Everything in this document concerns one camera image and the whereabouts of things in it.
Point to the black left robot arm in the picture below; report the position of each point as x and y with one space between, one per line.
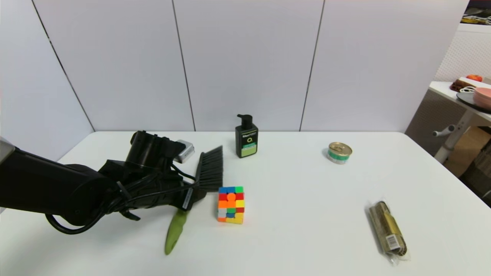
46 184

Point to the white perforated panel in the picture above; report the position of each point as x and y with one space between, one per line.
468 53

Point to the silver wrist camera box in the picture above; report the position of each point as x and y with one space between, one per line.
185 151

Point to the stack of pink bowls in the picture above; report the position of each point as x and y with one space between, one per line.
483 97

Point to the gold packet in clear wrap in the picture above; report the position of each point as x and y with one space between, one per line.
388 230

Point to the small tin can, green label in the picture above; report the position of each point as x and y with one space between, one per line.
340 154

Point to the yellow and black clutter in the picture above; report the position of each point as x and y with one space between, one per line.
476 20

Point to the black pump bottle, green label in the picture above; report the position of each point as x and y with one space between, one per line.
246 145

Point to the brown cardboard box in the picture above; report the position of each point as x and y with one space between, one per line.
468 149

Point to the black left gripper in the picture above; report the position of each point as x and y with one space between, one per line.
165 195

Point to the white side table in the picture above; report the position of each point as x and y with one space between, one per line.
442 89

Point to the multicoloured puzzle cube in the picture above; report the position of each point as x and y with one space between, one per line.
231 206

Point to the brown and white box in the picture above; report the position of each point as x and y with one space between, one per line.
459 85

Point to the dark ridged crate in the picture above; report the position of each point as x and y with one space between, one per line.
481 172

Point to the orange round fruit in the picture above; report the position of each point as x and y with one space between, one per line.
474 78

